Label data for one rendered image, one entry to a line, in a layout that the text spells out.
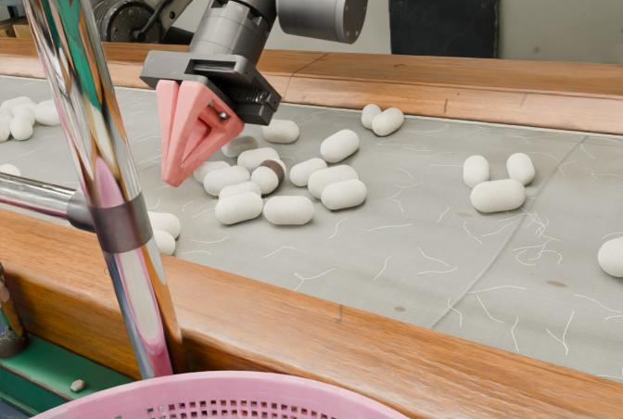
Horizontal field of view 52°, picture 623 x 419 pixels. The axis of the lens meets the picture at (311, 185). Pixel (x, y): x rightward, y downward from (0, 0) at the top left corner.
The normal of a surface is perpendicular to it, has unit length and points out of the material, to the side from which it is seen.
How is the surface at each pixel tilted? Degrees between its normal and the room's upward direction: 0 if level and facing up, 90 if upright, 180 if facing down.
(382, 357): 0
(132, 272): 90
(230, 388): 74
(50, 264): 0
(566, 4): 90
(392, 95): 45
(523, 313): 0
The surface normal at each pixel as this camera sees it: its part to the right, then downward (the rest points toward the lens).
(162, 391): 0.11, 0.18
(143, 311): 0.22, 0.41
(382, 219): -0.12, -0.89
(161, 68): -0.43, -0.40
